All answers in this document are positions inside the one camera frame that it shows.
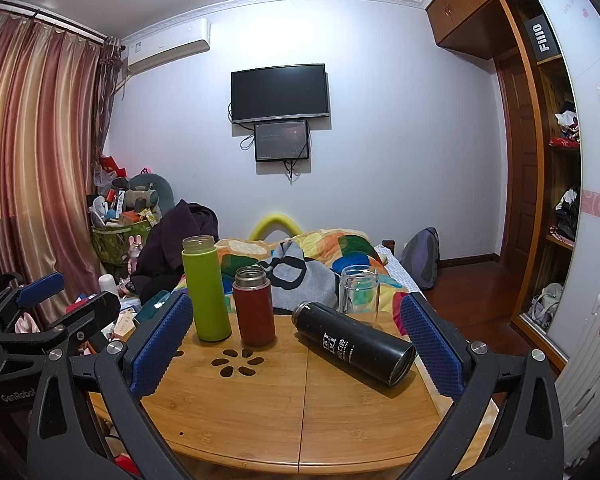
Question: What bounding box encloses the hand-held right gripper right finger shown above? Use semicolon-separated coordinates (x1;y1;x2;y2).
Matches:
399;291;567;480

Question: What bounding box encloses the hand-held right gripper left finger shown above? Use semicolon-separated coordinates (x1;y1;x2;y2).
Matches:
26;290;196;480

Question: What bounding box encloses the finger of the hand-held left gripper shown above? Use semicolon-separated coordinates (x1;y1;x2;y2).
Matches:
0;291;122;376
0;271;66;333

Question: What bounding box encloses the green cup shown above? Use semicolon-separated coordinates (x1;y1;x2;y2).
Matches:
181;235;233;343

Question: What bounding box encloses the black cup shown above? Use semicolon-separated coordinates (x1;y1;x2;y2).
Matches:
291;301;417;387

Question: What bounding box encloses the clear glass cup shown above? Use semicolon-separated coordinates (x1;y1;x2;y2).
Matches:
338;265;381;330

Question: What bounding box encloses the red cup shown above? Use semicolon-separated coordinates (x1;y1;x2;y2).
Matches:
231;266;276;347

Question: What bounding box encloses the teal box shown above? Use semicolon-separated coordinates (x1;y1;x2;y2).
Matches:
136;291;173;325

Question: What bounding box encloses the green storage basket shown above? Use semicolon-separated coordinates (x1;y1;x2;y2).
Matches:
91;224;152;266

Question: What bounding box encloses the pink rabbit toy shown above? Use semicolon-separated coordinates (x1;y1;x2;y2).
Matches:
128;235;146;272

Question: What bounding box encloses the grey purple backpack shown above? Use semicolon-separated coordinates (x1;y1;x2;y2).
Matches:
399;226;440;291

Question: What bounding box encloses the dark jacket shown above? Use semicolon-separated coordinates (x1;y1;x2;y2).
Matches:
130;199;221;295

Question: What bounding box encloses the grey bag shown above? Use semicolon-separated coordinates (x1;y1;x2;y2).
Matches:
530;282;566;332

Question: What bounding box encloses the striped pink curtain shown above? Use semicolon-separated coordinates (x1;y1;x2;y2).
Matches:
0;2;123;331

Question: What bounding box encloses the grey plush pillow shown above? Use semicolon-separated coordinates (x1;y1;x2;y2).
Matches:
129;172;177;212

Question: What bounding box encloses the grey black patterned cloth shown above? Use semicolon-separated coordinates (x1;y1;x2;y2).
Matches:
259;239;347;317

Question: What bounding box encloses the colourful patterned blanket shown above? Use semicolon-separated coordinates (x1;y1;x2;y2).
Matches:
172;227;412;333

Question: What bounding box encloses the white suitcase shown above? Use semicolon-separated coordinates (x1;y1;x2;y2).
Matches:
555;275;600;467

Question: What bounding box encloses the yellow foam tube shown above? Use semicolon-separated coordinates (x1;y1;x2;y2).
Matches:
249;213;306;242

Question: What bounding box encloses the brown wooden door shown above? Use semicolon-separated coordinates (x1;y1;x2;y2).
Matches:
495;50;539;261

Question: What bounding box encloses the wooden wardrobe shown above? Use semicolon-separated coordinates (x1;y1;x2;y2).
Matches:
497;0;600;366

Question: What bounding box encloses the small black monitor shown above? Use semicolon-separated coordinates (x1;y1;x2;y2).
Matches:
253;120;311;163

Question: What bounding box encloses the white air conditioner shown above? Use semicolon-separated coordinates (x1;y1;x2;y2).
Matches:
125;18;212;75

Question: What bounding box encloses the wooden overhead cabinet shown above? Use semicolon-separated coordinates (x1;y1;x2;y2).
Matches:
425;0;556;61

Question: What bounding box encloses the black monitor cable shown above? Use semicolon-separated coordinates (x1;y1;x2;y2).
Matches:
285;159;311;182

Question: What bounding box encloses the black wall television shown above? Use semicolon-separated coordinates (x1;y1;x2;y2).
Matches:
230;63;330;125

